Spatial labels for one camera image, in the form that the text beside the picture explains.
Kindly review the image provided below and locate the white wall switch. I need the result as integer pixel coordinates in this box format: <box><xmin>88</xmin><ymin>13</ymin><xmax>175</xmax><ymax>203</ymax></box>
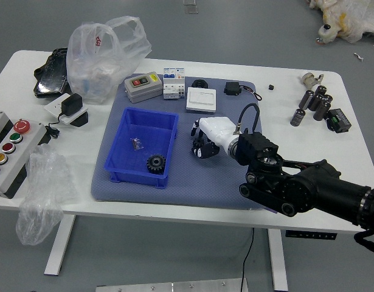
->
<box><xmin>185</xmin><ymin>86</ymin><xmax>217</xmax><ymax>114</ymax></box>

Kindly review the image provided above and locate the black floor cable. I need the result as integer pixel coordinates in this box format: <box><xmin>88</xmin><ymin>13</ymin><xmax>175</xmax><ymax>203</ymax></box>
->
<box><xmin>240</xmin><ymin>227</ymin><xmax>255</xmax><ymax>292</ymax></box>

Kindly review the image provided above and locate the black table control panel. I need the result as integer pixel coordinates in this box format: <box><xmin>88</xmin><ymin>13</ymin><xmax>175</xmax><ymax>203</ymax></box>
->
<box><xmin>285</xmin><ymin>231</ymin><xmax>338</xmax><ymax>240</ymax></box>

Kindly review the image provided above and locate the white lamp socket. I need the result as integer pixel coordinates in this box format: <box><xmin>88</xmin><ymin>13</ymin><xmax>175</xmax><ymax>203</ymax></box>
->
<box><xmin>300</xmin><ymin>72</ymin><xmax>324</xmax><ymax>89</ymax></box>

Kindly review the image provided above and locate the black adapter cord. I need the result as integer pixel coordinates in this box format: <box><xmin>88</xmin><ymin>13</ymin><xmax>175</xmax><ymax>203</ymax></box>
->
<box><xmin>45</xmin><ymin>114</ymin><xmax>64</xmax><ymax>139</ymax></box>

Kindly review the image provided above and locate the large clear plastic bag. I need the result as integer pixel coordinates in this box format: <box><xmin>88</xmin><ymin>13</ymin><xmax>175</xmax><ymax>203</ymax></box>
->
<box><xmin>66</xmin><ymin>16</ymin><xmax>153</xmax><ymax>106</ymax></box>

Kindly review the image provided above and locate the black power adapter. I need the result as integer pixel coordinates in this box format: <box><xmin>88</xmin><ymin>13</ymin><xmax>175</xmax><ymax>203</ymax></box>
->
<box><xmin>59</xmin><ymin>93</ymin><xmax>83</xmax><ymax>118</ymax></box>

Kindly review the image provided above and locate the big black gear nut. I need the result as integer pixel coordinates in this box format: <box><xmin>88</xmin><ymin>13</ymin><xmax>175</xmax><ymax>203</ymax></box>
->
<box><xmin>146</xmin><ymin>154</ymin><xmax>167</xmax><ymax>175</ymax></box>

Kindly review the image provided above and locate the white part with black cap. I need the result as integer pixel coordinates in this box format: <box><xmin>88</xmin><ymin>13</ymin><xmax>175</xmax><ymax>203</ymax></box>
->
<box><xmin>316</xmin><ymin>23</ymin><xmax>338</xmax><ymax>43</ymax></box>

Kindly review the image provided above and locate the crumpled clear plastic bag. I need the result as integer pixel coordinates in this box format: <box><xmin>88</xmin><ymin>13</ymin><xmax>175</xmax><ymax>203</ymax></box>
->
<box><xmin>15</xmin><ymin>144</ymin><xmax>78</xmax><ymax>246</ymax></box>

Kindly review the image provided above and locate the black plastic tray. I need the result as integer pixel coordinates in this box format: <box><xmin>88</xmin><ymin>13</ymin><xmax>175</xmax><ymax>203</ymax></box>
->
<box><xmin>33</xmin><ymin>47</ymin><xmax>72</xmax><ymax>98</ymax></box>

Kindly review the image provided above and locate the grey multi-button control box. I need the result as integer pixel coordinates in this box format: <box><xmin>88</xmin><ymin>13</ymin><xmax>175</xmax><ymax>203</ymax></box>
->
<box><xmin>0</xmin><ymin>109</ymin><xmax>52</xmax><ymax>200</ymax></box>

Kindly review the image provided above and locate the clear plastic piece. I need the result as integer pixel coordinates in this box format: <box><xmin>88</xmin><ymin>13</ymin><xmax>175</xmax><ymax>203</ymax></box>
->
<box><xmin>182</xmin><ymin>0</ymin><xmax>199</xmax><ymax>15</ymax></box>

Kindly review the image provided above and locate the black module with green terminals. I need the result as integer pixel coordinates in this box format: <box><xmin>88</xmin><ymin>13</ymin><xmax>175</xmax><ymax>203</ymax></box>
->
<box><xmin>325</xmin><ymin>108</ymin><xmax>352</xmax><ymax>134</ymax></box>

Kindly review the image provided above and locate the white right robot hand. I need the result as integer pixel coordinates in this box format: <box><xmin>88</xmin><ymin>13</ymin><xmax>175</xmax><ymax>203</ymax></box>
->
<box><xmin>190</xmin><ymin>116</ymin><xmax>240</xmax><ymax>160</ymax></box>

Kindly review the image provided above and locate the white circuit breaker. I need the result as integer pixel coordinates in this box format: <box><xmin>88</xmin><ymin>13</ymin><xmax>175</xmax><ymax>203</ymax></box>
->
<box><xmin>162</xmin><ymin>67</ymin><xmax>187</xmax><ymax>100</ymax></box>

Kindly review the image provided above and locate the white socket plate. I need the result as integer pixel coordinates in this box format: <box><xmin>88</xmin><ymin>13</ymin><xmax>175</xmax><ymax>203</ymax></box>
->
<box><xmin>43</xmin><ymin>92</ymin><xmax>90</xmax><ymax>128</ymax></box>

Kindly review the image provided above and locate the blue plastic box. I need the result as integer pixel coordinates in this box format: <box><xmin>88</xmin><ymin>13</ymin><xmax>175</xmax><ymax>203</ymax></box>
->
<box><xmin>103</xmin><ymin>107</ymin><xmax>180</xmax><ymax>189</ymax></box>

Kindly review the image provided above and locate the grey push-button switch box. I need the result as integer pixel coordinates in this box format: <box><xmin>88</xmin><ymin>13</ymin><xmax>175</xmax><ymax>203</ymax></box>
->
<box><xmin>123</xmin><ymin>71</ymin><xmax>164</xmax><ymax>104</ymax></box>

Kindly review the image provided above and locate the black servo with wires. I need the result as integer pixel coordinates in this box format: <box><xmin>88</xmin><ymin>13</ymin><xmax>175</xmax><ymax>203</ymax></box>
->
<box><xmin>223</xmin><ymin>82</ymin><xmax>263</xmax><ymax>101</ymax></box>

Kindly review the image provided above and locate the white table leg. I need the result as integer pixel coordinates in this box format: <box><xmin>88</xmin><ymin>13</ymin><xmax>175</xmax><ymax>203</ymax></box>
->
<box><xmin>268</xmin><ymin>229</ymin><xmax>289</xmax><ymax>291</ymax></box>
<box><xmin>44</xmin><ymin>214</ymin><xmax>75</xmax><ymax>276</ymax></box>

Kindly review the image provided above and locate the blue-grey padded mat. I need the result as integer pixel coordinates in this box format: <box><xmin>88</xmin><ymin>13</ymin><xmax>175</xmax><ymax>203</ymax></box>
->
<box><xmin>90</xmin><ymin>75</ymin><xmax>268</xmax><ymax>211</ymax></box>

